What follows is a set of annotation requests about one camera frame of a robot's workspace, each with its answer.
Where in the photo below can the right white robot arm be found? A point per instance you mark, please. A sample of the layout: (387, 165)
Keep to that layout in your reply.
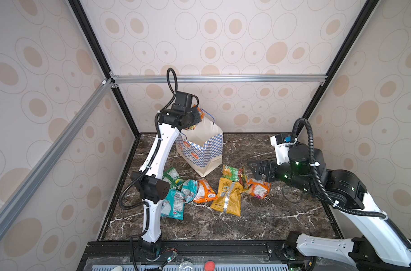
(382, 245)

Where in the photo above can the green Fox's spring tea bag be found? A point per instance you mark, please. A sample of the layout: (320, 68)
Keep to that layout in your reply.
(172, 177)

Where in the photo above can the black right corner frame post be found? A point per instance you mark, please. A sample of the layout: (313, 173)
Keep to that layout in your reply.
(353, 31)

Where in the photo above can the red round button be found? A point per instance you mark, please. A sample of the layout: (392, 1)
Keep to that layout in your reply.
(209, 266)

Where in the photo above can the aluminium rail on back wall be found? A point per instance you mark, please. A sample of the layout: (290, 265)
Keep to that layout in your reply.
(191, 79)

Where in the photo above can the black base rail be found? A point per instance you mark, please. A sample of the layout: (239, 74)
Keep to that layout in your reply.
(228, 255)

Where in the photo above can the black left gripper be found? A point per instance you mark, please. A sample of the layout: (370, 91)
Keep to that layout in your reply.
(194, 110)

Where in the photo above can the teal snack bag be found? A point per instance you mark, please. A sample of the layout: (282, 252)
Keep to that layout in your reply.
(173, 205)
(189, 189)

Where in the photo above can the yellow snack bag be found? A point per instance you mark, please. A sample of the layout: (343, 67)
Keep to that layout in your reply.
(228, 199)

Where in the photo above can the black corner frame post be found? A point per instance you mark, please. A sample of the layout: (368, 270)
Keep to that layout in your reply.
(353, 31)
(94, 44)

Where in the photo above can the aluminium rail on wall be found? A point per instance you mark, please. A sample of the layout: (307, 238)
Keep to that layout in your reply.
(20, 198)
(191, 79)

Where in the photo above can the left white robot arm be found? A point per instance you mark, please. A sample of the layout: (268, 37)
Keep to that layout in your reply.
(147, 188)

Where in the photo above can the blue checkered paper bag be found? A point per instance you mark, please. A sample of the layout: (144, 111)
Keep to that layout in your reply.
(202, 146)

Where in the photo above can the colourful fruit candy bag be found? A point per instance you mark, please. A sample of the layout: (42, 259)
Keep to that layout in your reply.
(198, 115)

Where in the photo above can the orange Fox's candy bag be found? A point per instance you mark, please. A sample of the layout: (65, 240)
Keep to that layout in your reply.
(205, 193)

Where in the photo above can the green corn snack bag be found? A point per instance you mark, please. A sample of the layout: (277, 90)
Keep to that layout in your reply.
(233, 174)

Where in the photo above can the aluminium rail on left wall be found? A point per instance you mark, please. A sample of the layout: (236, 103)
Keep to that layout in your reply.
(20, 198)

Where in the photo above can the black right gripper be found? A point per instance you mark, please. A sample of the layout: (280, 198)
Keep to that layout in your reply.
(267, 170)

